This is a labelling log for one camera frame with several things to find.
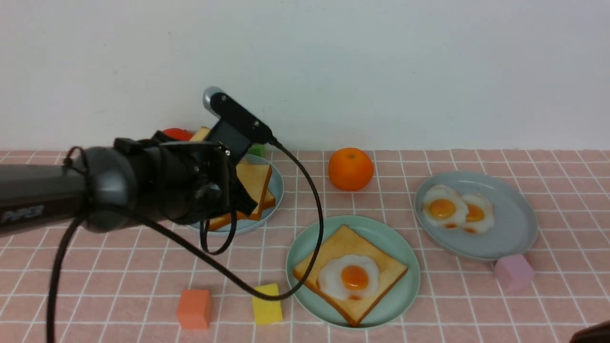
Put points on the blue bread plate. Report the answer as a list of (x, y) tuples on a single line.
[(276, 187)]

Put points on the fried egg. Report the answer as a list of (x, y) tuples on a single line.
[(444, 207), (480, 216), (350, 277)]

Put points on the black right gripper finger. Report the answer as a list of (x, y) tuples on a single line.
[(599, 333)]

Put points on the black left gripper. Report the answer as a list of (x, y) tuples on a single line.
[(185, 182)]

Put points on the orange cube block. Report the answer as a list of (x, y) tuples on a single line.
[(194, 309)]

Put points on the pink cube block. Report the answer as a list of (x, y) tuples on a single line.
[(514, 273)]

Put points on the grey egg plate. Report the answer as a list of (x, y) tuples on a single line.
[(515, 227)]

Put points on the orange fruit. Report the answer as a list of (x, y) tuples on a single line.
[(350, 169)]

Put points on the toast slice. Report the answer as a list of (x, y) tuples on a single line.
[(343, 242), (256, 178), (200, 135), (224, 220)]

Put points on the green cube block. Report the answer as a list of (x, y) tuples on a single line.
[(257, 150)]

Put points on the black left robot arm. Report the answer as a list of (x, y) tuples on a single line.
[(34, 196)]

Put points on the red pomegranate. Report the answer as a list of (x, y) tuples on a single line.
[(178, 134)]

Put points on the yellow cube block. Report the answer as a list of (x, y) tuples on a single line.
[(267, 312)]

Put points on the pink checkered tablecloth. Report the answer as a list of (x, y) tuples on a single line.
[(125, 287)]

